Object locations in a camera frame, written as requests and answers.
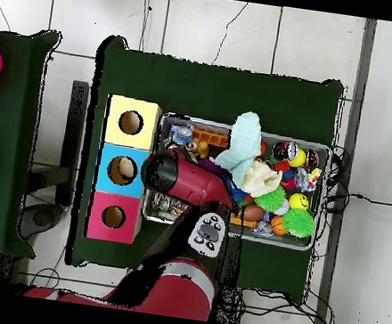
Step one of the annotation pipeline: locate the yellow smiley ball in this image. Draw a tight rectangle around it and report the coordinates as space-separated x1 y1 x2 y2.
287 191 312 212

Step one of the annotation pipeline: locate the long orange toy brick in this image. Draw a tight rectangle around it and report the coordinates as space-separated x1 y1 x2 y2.
190 126 231 149

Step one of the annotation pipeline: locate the orange plush toy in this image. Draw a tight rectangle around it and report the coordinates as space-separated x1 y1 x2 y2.
186 137 211 160

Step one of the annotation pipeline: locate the wooden box with three holes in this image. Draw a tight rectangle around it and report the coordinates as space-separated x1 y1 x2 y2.
83 93 165 247

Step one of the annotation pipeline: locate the shallow wire mesh bin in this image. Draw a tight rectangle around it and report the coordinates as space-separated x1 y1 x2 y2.
137 109 334 254

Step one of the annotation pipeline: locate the tan round object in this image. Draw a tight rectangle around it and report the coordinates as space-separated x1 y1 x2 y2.
116 157 137 179

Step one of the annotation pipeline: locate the long black cable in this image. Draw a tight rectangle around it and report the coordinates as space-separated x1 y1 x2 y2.
324 189 392 215

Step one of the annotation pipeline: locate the purple spiky monster toy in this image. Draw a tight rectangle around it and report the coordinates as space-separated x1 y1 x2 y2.
197 157 233 178

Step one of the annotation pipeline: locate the cream waffle cloth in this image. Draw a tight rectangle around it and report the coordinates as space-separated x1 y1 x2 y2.
239 157 286 201

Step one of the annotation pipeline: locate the mint green waffle cloth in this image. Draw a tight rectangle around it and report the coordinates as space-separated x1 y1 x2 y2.
210 106 267 191

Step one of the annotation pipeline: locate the dark green tablecloth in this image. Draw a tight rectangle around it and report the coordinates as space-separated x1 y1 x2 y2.
0 22 68 261
64 32 348 301

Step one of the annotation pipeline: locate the green spiky rubber ball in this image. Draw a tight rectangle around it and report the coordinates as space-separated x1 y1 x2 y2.
280 206 317 240
254 182 289 215

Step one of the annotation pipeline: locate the crushed bottle with blue label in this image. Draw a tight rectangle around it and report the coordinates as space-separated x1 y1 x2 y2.
167 121 196 148

